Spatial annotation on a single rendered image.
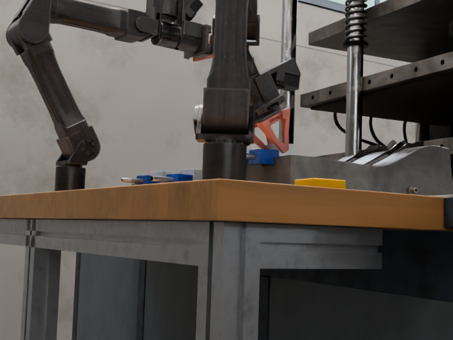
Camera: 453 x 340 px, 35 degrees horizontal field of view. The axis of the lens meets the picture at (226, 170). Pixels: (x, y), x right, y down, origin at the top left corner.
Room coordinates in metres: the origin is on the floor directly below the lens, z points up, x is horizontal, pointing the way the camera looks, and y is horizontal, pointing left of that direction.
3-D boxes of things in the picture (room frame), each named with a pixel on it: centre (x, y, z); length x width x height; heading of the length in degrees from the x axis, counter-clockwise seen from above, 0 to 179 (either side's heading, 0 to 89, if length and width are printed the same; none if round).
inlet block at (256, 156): (1.35, -0.06, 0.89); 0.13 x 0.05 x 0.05; 116
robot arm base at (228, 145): (1.04, 0.00, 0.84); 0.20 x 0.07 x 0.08; 33
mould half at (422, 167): (1.52, -0.28, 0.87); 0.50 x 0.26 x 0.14; 116
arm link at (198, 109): (1.05, 0.01, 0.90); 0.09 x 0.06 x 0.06; 86
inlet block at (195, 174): (1.57, 0.11, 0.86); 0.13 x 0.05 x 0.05; 133
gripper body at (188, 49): (1.69, 0.10, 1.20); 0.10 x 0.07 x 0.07; 33
